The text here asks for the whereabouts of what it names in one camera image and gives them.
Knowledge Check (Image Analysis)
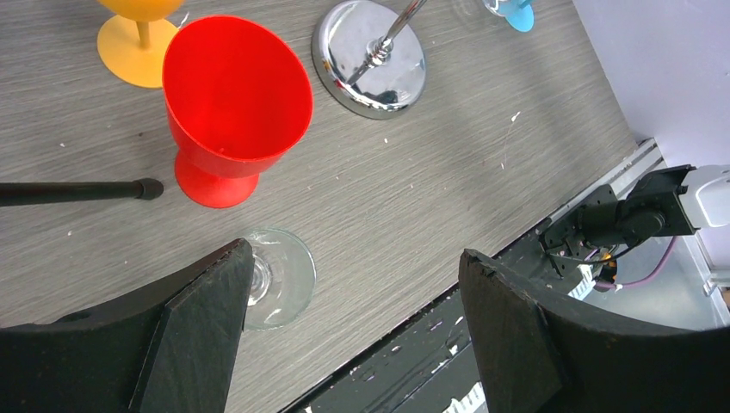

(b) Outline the black perforated music stand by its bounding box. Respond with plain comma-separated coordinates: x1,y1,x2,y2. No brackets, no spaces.
1,178,164,207

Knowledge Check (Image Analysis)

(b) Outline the chrome wine glass rack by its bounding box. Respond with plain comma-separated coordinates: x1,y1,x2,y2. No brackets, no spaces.
312,0,427,120

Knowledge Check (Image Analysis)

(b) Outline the yellow wine glass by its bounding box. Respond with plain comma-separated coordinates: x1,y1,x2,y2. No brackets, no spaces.
96,0,184,89

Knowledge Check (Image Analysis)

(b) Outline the blue wine glass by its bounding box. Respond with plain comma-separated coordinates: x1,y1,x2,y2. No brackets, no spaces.
482,0,535,33

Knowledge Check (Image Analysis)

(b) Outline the clear wine glass back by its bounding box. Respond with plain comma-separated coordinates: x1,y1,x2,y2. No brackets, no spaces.
244,227,317,330

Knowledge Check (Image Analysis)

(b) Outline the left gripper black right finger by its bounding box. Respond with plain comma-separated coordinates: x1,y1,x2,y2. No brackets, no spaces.
459,249,729,412

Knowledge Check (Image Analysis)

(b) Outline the red wine glass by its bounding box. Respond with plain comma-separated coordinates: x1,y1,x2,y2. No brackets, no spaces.
162,15,314,208

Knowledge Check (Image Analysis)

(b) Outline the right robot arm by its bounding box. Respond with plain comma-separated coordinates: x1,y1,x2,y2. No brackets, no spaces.
541,164,729,268

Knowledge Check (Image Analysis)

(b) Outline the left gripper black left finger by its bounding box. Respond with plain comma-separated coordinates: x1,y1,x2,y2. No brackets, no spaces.
1,238,254,412

